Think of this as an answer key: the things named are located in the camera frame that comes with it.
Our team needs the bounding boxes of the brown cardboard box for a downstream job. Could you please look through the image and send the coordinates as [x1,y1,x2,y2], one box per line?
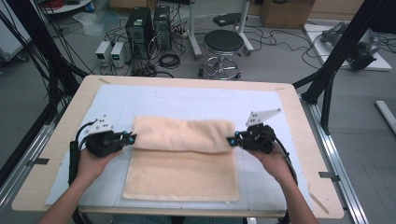
[259,0,316,30]

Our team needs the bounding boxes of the white stand leg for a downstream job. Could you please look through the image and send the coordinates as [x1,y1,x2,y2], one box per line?
[186,0,204,61]
[235,0,255,54]

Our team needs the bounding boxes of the cream terry towel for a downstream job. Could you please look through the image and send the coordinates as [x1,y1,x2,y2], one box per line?
[121,115,241,203]

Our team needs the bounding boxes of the black braced frame post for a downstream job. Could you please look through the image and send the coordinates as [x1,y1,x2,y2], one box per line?
[291,0,390,135]

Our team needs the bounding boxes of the clear plastic bag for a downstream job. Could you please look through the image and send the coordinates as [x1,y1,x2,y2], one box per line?
[72,11,108,37]

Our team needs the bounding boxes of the large black computer tower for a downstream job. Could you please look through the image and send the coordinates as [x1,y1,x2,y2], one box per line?
[124,7,155,60]

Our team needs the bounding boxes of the round white table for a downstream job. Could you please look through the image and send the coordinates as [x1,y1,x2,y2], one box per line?
[39,0,94,15]

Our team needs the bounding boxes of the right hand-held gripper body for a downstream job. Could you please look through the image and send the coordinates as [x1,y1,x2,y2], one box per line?
[241,107,282,155]

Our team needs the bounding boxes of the grey machine on board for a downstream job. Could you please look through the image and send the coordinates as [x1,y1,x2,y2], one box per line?
[320,21,381,71]

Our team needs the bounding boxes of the coiled black cable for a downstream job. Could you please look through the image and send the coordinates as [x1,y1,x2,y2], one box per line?
[158,53,181,70]

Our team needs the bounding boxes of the aluminium rail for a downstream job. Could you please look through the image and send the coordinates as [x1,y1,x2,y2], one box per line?
[299,94,371,224]
[0,122,59,214]

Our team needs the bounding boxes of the white floor board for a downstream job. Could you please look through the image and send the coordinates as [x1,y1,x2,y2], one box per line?
[303,22,393,73]

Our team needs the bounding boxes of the black frame post with cables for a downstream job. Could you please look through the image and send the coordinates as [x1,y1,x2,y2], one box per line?
[5,0,90,125]

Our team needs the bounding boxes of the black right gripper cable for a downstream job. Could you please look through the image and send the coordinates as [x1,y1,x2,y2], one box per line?
[270,135,299,188]

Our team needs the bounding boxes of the white power supply unit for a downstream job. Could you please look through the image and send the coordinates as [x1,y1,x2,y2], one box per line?
[94,40,112,65]
[110,41,131,68]

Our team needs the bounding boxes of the flat black device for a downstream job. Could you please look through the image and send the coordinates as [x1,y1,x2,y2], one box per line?
[213,12,243,28]

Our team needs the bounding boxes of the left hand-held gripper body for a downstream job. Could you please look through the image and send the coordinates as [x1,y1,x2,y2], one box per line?
[84,115,125,158]

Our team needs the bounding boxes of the white tube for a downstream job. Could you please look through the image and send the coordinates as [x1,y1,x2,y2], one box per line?
[375,99,396,135]

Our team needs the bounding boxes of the slim black computer tower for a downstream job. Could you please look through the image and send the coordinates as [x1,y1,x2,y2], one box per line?
[152,5,173,50]

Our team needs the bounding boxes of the white grid mat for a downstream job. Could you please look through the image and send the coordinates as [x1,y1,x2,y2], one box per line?
[45,83,316,216]

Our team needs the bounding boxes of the strip of tan tape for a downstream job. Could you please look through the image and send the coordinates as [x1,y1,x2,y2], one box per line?
[307,190,330,216]

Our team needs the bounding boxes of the person's left hand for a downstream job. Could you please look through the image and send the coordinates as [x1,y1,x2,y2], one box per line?
[74,148,121,189]

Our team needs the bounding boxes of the person's right hand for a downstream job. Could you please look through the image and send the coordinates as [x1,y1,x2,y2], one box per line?
[248,144,297,188]

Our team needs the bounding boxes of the black round stool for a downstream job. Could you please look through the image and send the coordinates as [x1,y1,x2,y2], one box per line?
[198,29,246,80]

